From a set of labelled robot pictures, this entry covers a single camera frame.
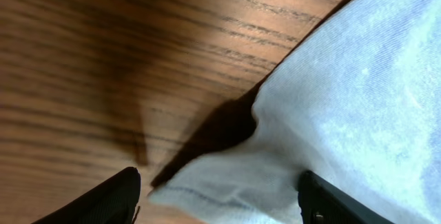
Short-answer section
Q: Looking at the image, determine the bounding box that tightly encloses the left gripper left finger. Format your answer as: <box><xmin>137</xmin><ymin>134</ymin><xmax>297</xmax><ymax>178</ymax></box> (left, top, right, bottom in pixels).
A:
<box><xmin>34</xmin><ymin>167</ymin><xmax>141</xmax><ymax>224</ymax></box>

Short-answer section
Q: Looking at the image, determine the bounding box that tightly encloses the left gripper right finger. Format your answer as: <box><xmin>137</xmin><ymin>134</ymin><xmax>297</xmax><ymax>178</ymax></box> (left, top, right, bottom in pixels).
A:
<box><xmin>298</xmin><ymin>171</ymin><xmax>392</xmax><ymax>224</ymax></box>

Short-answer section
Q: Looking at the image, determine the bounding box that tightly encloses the light blue t-shirt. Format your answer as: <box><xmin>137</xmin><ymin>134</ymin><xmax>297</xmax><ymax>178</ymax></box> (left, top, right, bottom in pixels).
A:
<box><xmin>149</xmin><ymin>0</ymin><xmax>440</xmax><ymax>223</ymax></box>

